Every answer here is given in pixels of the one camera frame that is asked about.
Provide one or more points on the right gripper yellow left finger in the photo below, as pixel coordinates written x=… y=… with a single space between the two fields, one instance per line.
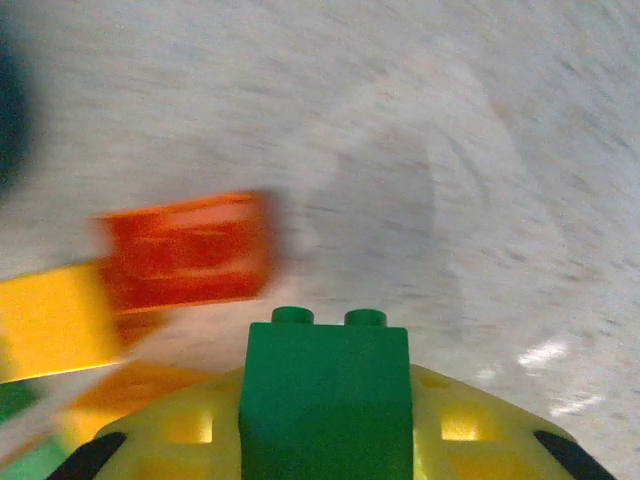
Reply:
x=175 y=430

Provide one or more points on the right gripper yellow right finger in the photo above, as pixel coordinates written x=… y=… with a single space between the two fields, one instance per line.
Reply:
x=475 y=430

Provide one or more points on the yellow lego brick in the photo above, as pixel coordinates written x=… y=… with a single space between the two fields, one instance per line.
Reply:
x=55 y=320
x=135 y=387

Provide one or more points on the red lego brick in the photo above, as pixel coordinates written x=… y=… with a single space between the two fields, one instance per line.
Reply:
x=190 y=255

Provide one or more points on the teal plastic container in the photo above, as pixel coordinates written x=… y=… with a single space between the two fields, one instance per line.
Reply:
x=10 y=100

